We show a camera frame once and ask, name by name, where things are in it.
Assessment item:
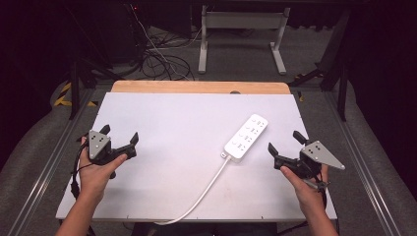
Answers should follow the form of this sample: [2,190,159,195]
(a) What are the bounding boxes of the person's right hand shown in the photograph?
[279,163,330,214]

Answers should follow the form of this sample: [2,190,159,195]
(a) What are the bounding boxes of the white power strip cable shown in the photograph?
[152,154,232,227]

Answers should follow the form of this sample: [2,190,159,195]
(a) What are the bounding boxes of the black metal stand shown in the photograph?
[288,9,351,123]
[62,6,126,121]

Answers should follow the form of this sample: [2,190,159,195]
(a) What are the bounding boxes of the black equipment box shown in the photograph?
[106,1,149,64]

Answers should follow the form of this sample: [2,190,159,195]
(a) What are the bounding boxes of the white power strip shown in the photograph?
[223,113,269,161]

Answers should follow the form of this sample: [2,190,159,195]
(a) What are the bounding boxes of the thin white floor cable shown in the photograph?
[128,3,205,82]

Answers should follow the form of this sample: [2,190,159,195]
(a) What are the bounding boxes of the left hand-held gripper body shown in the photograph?
[86,129,130,180]

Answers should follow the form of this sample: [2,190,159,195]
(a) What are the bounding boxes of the white metal desk frame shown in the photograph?
[197,4,292,76]

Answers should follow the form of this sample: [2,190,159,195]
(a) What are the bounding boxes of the person's dark trousers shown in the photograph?
[130,221,279,236]

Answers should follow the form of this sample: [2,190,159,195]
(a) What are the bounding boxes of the yellow black hazard tape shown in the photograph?
[52,82,99,108]

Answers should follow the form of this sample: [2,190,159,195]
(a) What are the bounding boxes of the person's left hand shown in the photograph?
[78,136,129,202]

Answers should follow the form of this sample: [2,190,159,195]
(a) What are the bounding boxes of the black floor cables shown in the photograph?
[137,28,197,83]

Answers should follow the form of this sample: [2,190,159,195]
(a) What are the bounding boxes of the aluminium floor rail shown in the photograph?
[322,90,403,236]
[6,88,96,236]

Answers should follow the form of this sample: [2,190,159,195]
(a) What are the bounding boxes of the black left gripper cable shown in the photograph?
[70,140,92,202]

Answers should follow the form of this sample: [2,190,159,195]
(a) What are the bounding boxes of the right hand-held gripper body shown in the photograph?
[277,140,346,192]

